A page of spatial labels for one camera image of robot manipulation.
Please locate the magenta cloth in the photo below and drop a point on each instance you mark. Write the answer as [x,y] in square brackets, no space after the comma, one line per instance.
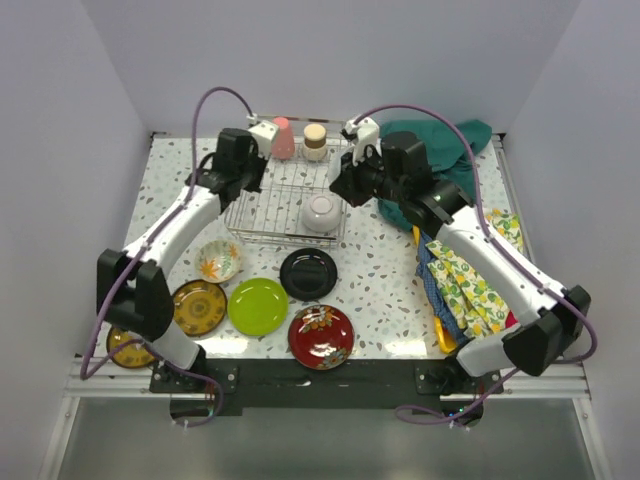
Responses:
[510,320]

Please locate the lime green plate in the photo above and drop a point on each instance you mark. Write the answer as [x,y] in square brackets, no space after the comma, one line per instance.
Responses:
[258,307]

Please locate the white speckled bowl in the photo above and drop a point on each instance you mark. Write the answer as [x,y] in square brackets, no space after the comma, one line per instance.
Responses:
[321,212]

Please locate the black plate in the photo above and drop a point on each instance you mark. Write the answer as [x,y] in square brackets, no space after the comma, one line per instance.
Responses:
[308,274]

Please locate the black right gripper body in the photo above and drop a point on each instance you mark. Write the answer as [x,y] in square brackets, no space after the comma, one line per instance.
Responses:
[365,180]

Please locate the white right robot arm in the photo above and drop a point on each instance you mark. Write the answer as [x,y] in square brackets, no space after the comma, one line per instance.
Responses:
[549,315]

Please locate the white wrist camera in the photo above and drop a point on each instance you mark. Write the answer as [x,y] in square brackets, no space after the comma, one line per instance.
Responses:
[264,132]
[361,134]

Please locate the teal green cloth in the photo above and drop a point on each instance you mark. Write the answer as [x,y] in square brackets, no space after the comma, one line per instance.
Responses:
[445,152]

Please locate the steel cup beige sleeve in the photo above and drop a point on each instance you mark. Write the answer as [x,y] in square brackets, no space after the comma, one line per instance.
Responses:
[314,146]

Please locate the yellow plastic bin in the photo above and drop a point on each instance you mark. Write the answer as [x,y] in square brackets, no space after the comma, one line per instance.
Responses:
[445,341]

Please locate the lemon print cloth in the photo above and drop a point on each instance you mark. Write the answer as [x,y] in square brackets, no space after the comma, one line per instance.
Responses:
[477,307]

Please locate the white floral bowl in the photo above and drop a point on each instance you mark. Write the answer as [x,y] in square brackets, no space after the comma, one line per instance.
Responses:
[218,261]

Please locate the blue checked cloth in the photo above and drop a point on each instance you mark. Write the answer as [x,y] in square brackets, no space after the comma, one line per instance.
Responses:
[441,310]

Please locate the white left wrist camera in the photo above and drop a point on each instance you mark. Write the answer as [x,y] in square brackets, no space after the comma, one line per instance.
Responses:
[264,132]

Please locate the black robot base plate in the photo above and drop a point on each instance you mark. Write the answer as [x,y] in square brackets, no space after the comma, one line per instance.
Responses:
[355,384]

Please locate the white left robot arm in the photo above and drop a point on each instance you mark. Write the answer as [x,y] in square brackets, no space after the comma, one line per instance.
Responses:
[132,290]

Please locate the red floral plate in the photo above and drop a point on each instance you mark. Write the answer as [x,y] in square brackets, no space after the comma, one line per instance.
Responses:
[321,337]

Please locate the metal wire dish rack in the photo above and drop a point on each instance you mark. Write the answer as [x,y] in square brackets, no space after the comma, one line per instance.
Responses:
[275,214]

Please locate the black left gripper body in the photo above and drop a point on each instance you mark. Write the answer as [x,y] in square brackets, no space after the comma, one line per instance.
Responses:
[252,173]

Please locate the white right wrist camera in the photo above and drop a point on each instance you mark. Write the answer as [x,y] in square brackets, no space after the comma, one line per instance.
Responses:
[361,134]

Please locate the pink plastic cup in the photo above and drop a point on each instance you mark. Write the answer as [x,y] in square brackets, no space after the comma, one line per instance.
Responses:
[283,147]

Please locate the yellow patterned plate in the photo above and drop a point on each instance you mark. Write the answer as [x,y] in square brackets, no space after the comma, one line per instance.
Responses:
[126,351]
[199,307]

